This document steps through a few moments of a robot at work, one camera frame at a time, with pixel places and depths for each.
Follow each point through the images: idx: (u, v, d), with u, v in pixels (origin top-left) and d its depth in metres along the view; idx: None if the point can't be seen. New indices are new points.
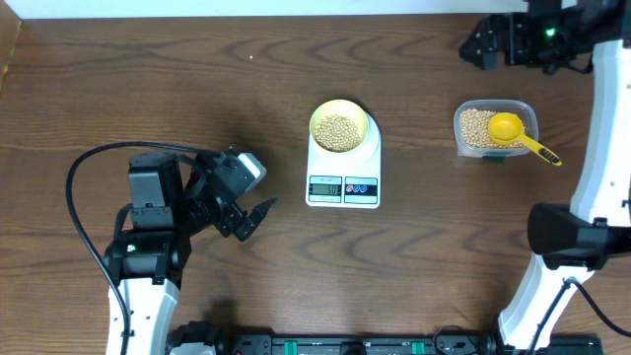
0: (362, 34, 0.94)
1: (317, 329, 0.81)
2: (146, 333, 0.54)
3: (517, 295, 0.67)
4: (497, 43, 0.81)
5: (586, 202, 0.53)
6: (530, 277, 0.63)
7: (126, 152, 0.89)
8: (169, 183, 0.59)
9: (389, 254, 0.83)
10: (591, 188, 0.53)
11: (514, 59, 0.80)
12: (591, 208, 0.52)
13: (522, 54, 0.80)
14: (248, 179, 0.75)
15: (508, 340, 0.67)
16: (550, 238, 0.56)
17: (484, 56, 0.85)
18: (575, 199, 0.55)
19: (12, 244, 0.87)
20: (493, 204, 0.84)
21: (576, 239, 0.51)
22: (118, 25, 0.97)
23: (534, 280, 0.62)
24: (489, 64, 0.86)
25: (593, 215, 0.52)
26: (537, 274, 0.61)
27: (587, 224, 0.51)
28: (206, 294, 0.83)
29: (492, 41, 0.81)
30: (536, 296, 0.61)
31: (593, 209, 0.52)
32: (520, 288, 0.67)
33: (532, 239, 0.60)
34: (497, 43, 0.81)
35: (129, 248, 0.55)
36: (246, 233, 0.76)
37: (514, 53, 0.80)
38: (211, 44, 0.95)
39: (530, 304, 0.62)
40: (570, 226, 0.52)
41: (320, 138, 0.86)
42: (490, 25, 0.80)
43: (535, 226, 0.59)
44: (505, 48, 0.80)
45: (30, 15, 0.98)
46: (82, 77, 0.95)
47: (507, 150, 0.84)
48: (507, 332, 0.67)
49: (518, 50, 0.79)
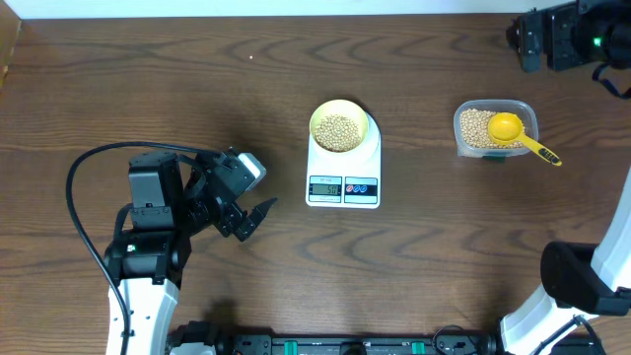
0: (362, 34, 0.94)
1: (317, 329, 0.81)
2: (146, 333, 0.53)
3: (525, 307, 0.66)
4: (539, 44, 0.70)
5: (611, 265, 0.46)
6: (540, 302, 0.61)
7: (126, 152, 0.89)
8: (170, 182, 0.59)
9: (389, 254, 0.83)
10: (620, 251, 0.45)
11: (558, 63, 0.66)
12: (614, 276, 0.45)
13: (570, 58, 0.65)
14: (248, 179, 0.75)
15: (510, 348, 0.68)
16: (565, 285, 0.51)
17: (525, 59, 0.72)
18: (599, 254, 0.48)
19: (12, 244, 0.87)
20: (493, 204, 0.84)
21: (592, 306, 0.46)
22: (119, 25, 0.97)
23: (543, 305, 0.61)
24: (531, 67, 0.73)
25: (615, 283, 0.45)
26: (547, 303, 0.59)
27: (606, 293, 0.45)
28: (206, 294, 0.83)
29: (533, 42, 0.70)
30: (543, 320, 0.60)
31: (615, 277, 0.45)
32: (526, 304, 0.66)
33: (546, 277, 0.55)
34: (538, 43, 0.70)
35: (129, 248, 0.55)
36: (246, 233, 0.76)
37: (558, 56, 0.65)
38: (211, 44, 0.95)
39: (536, 325, 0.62)
40: (588, 289, 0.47)
41: (320, 138, 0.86)
42: (529, 23, 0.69)
43: (549, 265, 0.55)
44: (545, 49, 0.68)
45: (31, 15, 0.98)
46: (83, 77, 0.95)
47: (508, 150, 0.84)
48: (510, 342, 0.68)
49: (563, 52, 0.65)
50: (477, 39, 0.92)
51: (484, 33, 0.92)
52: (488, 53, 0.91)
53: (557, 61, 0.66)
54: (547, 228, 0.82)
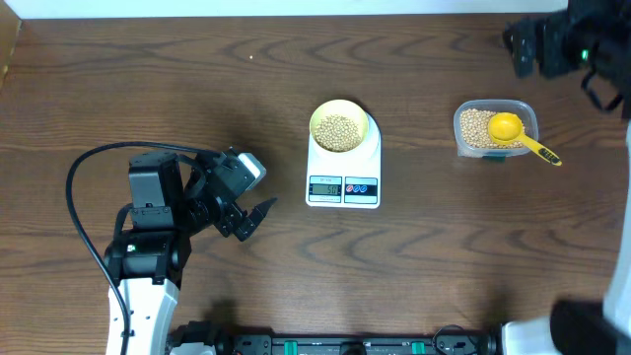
0: (362, 34, 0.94)
1: (317, 329, 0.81)
2: (146, 334, 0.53)
3: (530, 329, 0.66)
4: (531, 50, 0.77)
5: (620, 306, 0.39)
6: (539, 335, 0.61)
7: (126, 152, 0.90)
8: (170, 183, 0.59)
9: (389, 254, 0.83)
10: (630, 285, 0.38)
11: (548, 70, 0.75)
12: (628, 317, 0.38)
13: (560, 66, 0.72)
14: (248, 179, 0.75)
15: None
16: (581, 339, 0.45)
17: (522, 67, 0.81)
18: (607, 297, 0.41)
19: (12, 244, 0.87)
20: (493, 204, 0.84)
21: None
22: (119, 25, 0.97)
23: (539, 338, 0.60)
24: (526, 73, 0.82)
25: None
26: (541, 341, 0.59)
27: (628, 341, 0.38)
28: (206, 294, 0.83)
29: (525, 50, 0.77)
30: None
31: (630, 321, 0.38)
32: (534, 325, 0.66)
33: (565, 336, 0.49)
34: (531, 50, 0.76)
35: (129, 248, 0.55)
36: (246, 233, 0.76)
37: (550, 64, 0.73)
38: (211, 44, 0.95)
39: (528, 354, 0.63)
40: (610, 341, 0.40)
41: (320, 137, 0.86)
42: (523, 32, 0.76)
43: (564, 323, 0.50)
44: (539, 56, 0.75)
45: (31, 15, 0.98)
46: (83, 77, 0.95)
47: (507, 150, 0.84)
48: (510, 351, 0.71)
49: (554, 62, 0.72)
50: (477, 39, 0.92)
51: (484, 32, 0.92)
52: (488, 53, 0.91)
53: (547, 67, 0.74)
54: (547, 228, 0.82)
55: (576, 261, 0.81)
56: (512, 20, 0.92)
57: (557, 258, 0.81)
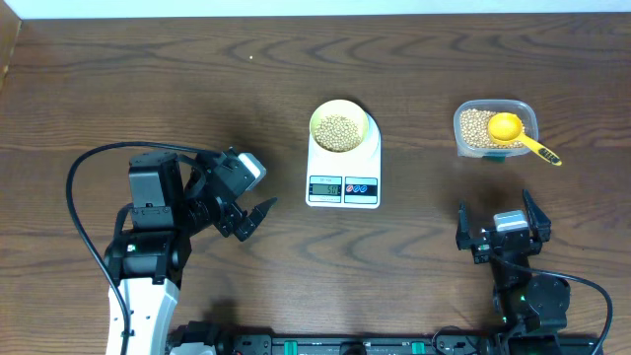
0: (362, 34, 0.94)
1: (317, 329, 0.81)
2: (146, 333, 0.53)
3: None
4: (473, 248, 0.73)
5: None
6: None
7: (127, 152, 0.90)
8: (170, 182, 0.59)
9: (389, 254, 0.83)
10: None
11: (479, 261, 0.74)
12: None
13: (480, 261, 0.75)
14: (248, 179, 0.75)
15: None
16: None
17: (461, 246, 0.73)
18: None
19: (12, 244, 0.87)
20: (494, 204, 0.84)
21: None
22: (119, 25, 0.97)
23: None
24: (464, 248, 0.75)
25: None
26: None
27: None
28: (206, 294, 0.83)
29: (471, 244, 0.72)
30: None
31: None
32: None
33: None
34: (474, 248, 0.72)
35: (129, 248, 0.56)
36: (246, 233, 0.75)
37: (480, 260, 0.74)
38: (212, 43, 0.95)
39: None
40: None
41: (320, 138, 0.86)
42: (472, 241, 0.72)
43: None
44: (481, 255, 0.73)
45: (30, 15, 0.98)
46: (83, 77, 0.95)
47: (508, 150, 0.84)
48: None
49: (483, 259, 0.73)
50: (477, 39, 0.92)
51: (484, 33, 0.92)
52: (488, 53, 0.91)
53: (476, 259, 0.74)
54: None
55: (577, 261, 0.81)
56: (512, 20, 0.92)
57: (557, 258, 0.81)
